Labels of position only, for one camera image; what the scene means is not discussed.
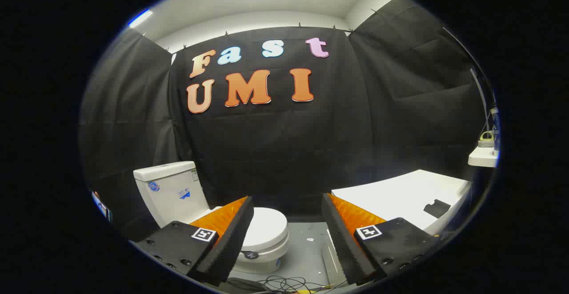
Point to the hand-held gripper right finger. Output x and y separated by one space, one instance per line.
344 240

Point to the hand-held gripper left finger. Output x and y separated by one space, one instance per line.
231 240

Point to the white toilet lid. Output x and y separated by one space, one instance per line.
266 227

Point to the white toilet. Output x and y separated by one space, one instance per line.
169 196

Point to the white drawer cabinet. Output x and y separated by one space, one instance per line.
391 196

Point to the small black flat object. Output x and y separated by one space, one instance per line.
436 208

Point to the black backdrop cloth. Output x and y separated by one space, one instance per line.
284 151

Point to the white shelf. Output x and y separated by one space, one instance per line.
482 157

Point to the blue labelled bottle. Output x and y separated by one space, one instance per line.
495 127

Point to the grey upright bar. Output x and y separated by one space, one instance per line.
475 85

